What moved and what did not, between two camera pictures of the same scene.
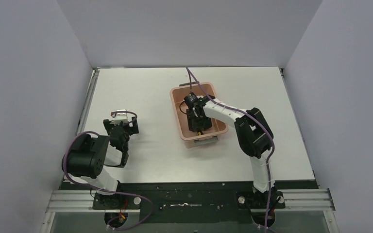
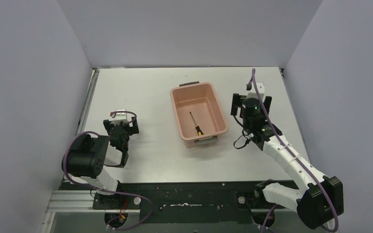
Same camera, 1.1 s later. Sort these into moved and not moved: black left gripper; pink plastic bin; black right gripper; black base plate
Moved: black right gripper
Not moved: pink plastic bin; black base plate; black left gripper
